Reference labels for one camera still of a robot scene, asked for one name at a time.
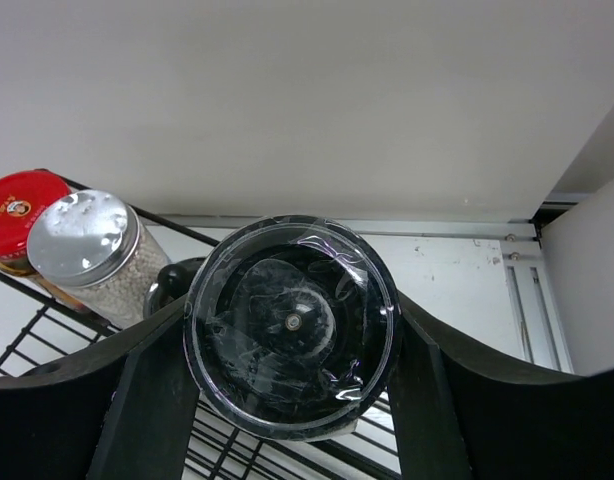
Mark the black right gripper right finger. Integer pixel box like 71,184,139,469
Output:
388,296,614,479

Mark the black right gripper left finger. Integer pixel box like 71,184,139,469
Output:
0,294,201,480

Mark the black knob lid grinder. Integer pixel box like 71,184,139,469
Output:
143,257,206,319

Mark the silver lid white bottle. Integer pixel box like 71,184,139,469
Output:
27,189,170,329

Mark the red lid sauce jar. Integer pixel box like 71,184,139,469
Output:
0,170,90,314

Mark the black wire rack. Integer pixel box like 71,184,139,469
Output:
0,168,403,480

